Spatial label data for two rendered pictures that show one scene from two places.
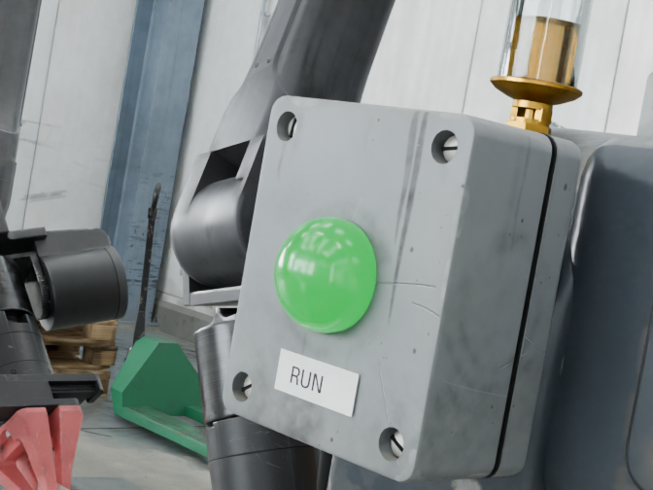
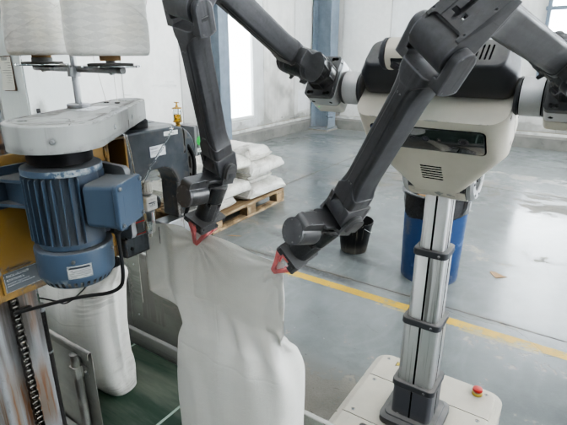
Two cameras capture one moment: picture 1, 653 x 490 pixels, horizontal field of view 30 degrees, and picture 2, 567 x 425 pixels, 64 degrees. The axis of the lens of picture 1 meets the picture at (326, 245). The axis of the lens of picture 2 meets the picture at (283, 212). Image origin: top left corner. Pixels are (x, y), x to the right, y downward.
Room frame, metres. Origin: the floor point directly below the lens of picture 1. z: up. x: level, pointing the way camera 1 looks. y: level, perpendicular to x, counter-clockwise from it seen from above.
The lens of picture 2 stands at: (1.76, -0.04, 1.54)
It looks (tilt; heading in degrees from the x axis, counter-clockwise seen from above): 19 degrees down; 168
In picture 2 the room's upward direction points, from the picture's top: straight up
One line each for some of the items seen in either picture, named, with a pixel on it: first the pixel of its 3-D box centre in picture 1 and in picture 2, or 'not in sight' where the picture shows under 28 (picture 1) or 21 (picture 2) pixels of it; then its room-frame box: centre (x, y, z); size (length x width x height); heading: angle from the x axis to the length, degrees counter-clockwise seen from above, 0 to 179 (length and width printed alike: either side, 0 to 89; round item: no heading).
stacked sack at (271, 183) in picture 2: not in sight; (253, 185); (-2.85, 0.64, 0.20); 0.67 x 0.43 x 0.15; 134
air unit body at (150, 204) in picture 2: not in sight; (148, 208); (0.55, -0.15, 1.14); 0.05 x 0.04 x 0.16; 134
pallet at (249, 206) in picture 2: not in sight; (219, 201); (-2.77, 0.27, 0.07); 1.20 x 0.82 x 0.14; 136
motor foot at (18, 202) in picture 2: not in sight; (25, 188); (0.77, -0.36, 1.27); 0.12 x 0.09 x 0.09; 134
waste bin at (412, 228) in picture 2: not in sight; (433, 233); (-0.97, 1.65, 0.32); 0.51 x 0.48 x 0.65; 134
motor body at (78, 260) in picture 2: not in sight; (71, 222); (0.80, -0.28, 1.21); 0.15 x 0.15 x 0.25
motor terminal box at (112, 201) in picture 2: not in sight; (116, 206); (0.84, -0.18, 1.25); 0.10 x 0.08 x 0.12; 159
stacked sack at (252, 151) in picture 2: not in sight; (236, 149); (-3.02, 0.50, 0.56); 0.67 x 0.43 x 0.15; 44
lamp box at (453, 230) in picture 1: (395, 281); (191, 139); (0.33, -0.02, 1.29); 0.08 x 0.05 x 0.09; 44
